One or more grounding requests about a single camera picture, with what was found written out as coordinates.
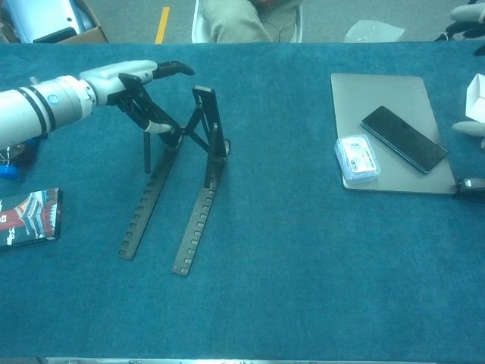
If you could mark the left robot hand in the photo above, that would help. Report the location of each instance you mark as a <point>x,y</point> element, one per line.
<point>110,79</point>

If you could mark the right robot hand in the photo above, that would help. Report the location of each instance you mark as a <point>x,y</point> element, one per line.
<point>470,13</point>

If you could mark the black folding laptop stand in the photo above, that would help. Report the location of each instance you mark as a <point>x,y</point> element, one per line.
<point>207,113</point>

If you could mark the silver closed laptop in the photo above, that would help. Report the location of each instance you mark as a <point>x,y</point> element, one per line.
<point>379,91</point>

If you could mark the brown cardboard box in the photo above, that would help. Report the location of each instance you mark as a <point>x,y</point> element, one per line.
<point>92,36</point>

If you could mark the yellow floor tape strip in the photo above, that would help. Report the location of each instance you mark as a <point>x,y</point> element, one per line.
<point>162,24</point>

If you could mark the white paper box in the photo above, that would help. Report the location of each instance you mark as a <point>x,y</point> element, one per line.
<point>475,98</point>

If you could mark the white plastic device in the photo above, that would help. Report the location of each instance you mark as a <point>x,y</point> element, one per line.
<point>34,15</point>

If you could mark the clear plastic bag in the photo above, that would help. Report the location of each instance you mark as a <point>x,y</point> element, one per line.
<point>369,32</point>

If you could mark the cola bottle blue label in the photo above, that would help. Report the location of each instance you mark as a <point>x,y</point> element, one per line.
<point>9,171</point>

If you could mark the seated person beige trousers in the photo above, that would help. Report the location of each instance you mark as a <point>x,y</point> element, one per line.
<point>235,22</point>

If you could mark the black smartphone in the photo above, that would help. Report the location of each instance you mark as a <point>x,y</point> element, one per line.
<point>403,138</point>

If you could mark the red black snack packet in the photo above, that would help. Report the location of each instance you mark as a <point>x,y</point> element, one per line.
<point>30,216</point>

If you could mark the small black device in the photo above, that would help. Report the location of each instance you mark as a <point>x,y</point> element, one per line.
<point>471,189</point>

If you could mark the clear plastic card box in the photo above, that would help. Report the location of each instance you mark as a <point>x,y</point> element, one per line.
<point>358,161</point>

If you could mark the blue felt table cover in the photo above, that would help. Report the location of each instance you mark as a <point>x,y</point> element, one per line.
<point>265,265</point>

